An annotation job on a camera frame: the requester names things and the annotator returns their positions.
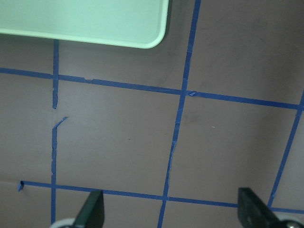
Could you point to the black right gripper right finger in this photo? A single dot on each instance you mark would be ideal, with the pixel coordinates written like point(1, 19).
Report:
point(253, 212)

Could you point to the mint green tray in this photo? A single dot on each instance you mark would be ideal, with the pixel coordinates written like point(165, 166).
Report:
point(125, 23)

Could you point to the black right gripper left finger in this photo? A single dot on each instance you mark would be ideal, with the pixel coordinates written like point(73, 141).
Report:
point(92, 213)

